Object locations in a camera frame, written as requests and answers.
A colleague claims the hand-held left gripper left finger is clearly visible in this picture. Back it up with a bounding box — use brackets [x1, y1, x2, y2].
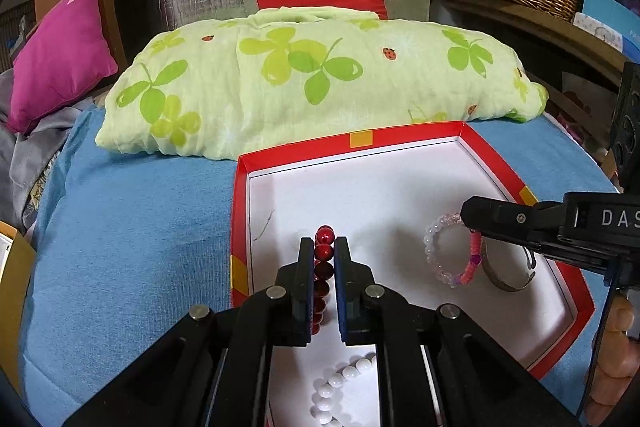
[62, 237, 316, 427]

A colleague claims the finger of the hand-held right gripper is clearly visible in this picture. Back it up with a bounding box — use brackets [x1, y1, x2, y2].
[460, 195, 567, 254]

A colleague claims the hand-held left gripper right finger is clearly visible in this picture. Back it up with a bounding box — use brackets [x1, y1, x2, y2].
[334, 237, 583, 427]

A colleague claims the red bead bracelet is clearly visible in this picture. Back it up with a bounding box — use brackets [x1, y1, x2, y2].
[312, 224, 337, 338]

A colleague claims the pink and white bead bracelet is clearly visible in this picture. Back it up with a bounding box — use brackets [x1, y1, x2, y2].
[424, 212, 485, 289]

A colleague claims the red white box lid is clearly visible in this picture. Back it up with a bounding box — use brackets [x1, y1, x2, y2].
[230, 121, 597, 427]

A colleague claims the person's right hand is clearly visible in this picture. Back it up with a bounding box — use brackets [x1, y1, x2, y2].
[585, 295, 640, 408]

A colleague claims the metal bangle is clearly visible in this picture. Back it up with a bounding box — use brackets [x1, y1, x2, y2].
[480, 237, 538, 293]

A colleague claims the pink patterned cloth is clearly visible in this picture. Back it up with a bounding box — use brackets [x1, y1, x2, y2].
[557, 112, 603, 160]

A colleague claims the blue bedsheet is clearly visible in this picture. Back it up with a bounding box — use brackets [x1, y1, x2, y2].
[20, 104, 621, 427]

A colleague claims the wooden shelf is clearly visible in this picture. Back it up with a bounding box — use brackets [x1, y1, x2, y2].
[435, 0, 631, 80]

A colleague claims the green clover print pillow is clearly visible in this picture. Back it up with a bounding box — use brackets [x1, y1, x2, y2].
[95, 6, 550, 160]

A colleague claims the blue paper folder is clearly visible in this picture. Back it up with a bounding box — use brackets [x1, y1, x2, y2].
[572, 0, 640, 55]

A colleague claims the grey cloth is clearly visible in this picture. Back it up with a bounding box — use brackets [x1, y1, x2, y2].
[0, 69, 108, 228]

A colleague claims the magenta cushion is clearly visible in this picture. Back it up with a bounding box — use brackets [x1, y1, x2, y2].
[7, 0, 119, 132]

